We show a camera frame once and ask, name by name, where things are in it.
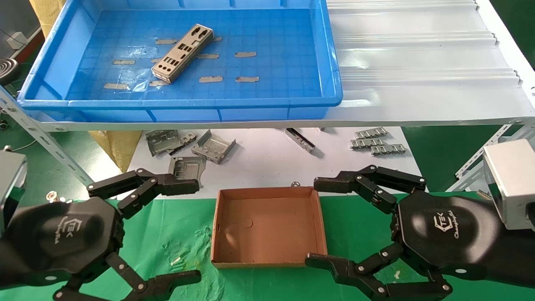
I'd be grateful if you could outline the green cloth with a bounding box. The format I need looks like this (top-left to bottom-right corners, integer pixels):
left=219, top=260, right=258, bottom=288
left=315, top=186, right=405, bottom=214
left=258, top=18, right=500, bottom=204
left=0, top=192, right=535, bottom=301

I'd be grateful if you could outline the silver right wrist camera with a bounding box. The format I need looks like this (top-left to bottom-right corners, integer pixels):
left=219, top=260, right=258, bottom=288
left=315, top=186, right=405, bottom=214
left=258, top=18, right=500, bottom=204
left=483, top=139, right=535, bottom=231

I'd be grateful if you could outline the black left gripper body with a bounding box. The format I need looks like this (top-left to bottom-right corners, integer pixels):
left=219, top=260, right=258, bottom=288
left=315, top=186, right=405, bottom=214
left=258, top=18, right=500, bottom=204
left=0, top=196, right=126, bottom=290

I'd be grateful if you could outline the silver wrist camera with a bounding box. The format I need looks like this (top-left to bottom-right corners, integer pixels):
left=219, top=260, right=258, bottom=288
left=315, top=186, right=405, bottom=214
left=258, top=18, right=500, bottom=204
left=0, top=150, right=28, bottom=235
left=483, top=139, right=535, bottom=231

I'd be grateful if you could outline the white base board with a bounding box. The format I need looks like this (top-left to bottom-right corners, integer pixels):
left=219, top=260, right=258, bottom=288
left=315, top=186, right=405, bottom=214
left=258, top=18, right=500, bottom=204
left=127, top=128, right=423, bottom=200

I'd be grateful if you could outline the toothed metal strip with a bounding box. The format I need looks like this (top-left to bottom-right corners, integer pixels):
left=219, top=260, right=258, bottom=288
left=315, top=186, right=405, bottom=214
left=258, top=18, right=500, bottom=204
left=350, top=138, right=386, bottom=150
left=354, top=128, right=388, bottom=139
left=370, top=144, right=407, bottom=156

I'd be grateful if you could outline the white power adapter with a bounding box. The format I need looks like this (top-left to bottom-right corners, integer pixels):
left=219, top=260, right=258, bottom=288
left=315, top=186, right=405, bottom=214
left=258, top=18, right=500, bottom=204
left=6, top=31, right=28, bottom=48

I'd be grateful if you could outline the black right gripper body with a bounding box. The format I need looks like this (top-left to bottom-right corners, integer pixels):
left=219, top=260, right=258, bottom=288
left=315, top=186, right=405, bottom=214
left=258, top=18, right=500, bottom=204
left=391, top=191, right=535, bottom=290

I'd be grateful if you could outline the brown cardboard box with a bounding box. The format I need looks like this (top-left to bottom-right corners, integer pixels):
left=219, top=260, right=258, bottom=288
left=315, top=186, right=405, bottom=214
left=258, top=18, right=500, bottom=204
left=211, top=186, right=329, bottom=268

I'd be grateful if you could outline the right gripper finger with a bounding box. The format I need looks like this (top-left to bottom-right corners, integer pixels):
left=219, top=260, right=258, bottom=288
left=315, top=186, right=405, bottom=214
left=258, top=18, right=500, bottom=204
left=313, top=165, right=428, bottom=214
left=305, top=242, right=453, bottom=301

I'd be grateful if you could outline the grey spiral coil object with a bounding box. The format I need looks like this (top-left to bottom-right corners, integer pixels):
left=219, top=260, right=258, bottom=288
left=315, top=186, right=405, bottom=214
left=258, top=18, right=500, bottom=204
left=0, top=58, right=20, bottom=86

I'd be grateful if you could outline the perforated metal shelf post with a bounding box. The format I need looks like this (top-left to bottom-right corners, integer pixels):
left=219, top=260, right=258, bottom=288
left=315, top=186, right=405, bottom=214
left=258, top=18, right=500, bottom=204
left=455, top=123, right=535, bottom=193
left=0, top=86, right=94, bottom=186

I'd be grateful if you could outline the blue plastic tray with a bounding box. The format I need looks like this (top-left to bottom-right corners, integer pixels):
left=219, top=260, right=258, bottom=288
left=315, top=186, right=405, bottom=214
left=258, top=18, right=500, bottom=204
left=17, top=0, right=344, bottom=123

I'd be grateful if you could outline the yellow woven sack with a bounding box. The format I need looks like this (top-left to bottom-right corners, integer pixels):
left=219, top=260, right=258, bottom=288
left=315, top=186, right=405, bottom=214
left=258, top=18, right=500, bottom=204
left=88, top=130, right=143, bottom=173
left=29, top=0, right=67, bottom=38

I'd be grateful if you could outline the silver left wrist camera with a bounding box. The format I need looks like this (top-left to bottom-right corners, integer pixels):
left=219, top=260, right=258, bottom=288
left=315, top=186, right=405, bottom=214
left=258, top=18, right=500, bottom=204
left=0, top=150, right=28, bottom=235

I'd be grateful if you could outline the open metal bracket box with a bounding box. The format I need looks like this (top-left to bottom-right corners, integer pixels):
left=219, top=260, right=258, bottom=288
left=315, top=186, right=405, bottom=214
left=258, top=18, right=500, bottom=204
left=191, top=130, right=237, bottom=164

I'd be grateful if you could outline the long narrow metal rail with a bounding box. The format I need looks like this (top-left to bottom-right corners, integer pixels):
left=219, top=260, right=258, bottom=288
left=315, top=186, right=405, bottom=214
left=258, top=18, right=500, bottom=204
left=285, top=128, right=315, bottom=153

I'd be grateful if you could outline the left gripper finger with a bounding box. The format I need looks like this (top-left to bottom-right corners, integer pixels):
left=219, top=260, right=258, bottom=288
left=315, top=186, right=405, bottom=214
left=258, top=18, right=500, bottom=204
left=53, top=252, right=202, bottom=301
left=87, top=168, right=200, bottom=220

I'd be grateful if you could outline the white corrugated shelf panel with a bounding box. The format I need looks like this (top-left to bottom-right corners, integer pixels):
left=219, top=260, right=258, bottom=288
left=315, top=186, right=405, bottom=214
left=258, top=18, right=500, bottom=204
left=25, top=0, right=535, bottom=133

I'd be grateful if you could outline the flat stamped metal plate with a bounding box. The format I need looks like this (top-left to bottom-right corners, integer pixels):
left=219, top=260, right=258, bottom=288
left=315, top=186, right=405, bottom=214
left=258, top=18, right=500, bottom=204
left=168, top=156, right=207, bottom=188

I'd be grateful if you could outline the stamped metal bracket plate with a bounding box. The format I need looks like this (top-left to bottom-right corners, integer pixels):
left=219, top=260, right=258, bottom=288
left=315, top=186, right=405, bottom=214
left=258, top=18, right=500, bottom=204
left=145, top=130, right=184, bottom=157

